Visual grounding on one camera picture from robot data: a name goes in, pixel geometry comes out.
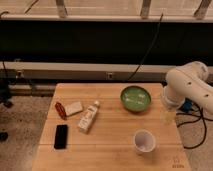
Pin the white plastic bottle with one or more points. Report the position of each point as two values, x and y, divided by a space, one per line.
88 117

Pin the red snack bar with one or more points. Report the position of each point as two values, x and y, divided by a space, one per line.
60 110

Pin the blue box on floor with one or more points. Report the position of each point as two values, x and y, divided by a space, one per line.
187 105

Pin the black smartphone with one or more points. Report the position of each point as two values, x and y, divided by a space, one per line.
61 137

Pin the black chair base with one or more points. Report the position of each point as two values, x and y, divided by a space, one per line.
5 96

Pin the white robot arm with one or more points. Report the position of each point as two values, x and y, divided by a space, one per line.
186 81

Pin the wall power outlet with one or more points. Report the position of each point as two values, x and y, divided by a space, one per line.
109 75

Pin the green ceramic bowl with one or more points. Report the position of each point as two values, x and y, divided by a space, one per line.
135 98

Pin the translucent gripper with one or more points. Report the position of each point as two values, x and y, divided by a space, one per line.
167 115

